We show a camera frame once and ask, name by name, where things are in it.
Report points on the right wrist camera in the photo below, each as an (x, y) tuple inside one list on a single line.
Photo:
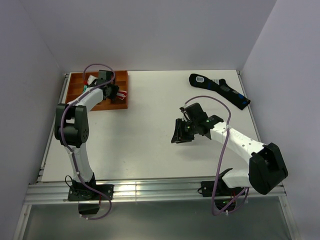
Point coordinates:
[(183, 111)]

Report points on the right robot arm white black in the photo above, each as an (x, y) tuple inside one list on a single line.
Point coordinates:
[(266, 166)]

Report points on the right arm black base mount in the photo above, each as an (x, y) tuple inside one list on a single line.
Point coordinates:
[(223, 194)]

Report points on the orange compartment tray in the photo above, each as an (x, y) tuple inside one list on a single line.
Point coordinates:
[(75, 87)]

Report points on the aluminium table frame rail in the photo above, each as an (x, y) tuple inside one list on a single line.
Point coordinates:
[(131, 148)]

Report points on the black blue patterned sock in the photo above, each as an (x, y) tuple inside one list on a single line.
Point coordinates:
[(221, 87)]

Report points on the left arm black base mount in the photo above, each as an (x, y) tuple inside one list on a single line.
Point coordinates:
[(89, 199)]

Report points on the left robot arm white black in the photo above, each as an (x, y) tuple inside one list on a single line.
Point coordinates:
[(71, 127)]

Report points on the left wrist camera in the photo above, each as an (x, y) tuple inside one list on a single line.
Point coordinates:
[(91, 81)]

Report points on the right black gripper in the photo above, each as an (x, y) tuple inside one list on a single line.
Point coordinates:
[(179, 136)]

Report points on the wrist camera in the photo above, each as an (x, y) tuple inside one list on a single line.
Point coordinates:
[(91, 81), (183, 111)]

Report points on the red white striped sock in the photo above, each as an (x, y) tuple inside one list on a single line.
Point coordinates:
[(121, 94)]

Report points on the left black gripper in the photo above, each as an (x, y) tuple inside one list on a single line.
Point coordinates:
[(115, 88)]

